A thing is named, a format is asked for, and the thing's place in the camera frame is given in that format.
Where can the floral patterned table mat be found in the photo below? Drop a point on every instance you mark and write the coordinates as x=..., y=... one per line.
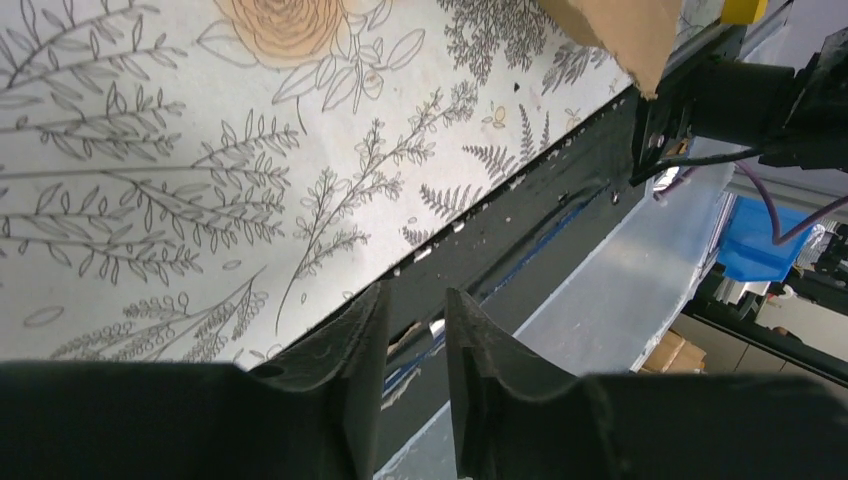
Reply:
x=207, y=180

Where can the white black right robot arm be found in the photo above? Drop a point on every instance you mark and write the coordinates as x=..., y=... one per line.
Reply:
x=781, y=116

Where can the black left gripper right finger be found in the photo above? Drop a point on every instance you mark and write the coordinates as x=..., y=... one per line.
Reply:
x=515, y=415

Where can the brown cardboard box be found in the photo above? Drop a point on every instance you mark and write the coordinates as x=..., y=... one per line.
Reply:
x=639, y=34

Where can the yellow block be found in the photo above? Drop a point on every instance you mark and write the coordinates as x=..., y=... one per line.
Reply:
x=742, y=12

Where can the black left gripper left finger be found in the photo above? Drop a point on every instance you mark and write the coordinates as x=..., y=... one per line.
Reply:
x=310, y=412

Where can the blue bin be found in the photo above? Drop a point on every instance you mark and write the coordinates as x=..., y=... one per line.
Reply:
x=746, y=249

